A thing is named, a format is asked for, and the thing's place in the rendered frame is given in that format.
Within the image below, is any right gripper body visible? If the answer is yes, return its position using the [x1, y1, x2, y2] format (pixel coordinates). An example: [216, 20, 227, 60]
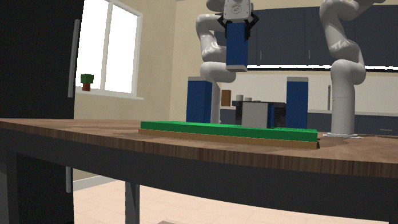
[224, 0, 252, 23]

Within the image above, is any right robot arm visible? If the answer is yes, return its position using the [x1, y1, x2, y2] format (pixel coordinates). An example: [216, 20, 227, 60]
[196, 0, 236, 124]

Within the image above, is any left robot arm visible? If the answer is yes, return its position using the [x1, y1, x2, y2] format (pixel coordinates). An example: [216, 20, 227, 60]
[320, 0, 386, 137]

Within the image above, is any grey crate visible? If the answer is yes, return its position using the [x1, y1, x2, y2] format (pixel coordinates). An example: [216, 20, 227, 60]
[232, 101, 286, 127]

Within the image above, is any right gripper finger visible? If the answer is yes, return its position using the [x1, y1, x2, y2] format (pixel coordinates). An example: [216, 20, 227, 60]
[217, 15, 233, 38]
[244, 12, 259, 40]

